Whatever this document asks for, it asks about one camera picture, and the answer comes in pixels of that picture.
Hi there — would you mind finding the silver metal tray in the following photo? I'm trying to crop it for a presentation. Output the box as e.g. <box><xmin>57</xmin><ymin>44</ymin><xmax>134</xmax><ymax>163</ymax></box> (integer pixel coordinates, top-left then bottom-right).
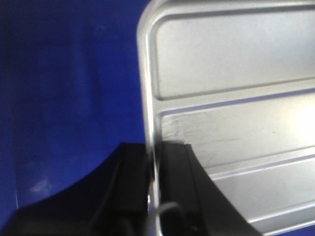
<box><xmin>137</xmin><ymin>0</ymin><xmax>315</xmax><ymax>236</ymax></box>

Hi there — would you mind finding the blue box middle shelf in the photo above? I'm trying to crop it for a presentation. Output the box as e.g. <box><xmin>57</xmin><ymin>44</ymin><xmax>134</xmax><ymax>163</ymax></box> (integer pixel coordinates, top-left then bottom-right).
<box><xmin>0</xmin><ymin>0</ymin><xmax>147</xmax><ymax>221</ymax></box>

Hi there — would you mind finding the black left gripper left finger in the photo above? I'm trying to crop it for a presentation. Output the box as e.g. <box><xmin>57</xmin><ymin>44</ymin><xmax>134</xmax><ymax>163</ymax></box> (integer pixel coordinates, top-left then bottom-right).
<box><xmin>0</xmin><ymin>143</ymin><xmax>150</xmax><ymax>236</ymax></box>

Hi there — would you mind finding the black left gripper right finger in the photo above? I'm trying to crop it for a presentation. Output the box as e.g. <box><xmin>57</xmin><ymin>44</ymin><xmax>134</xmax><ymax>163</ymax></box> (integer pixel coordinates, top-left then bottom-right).
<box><xmin>159</xmin><ymin>142</ymin><xmax>261</xmax><ymax>236</ymax></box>

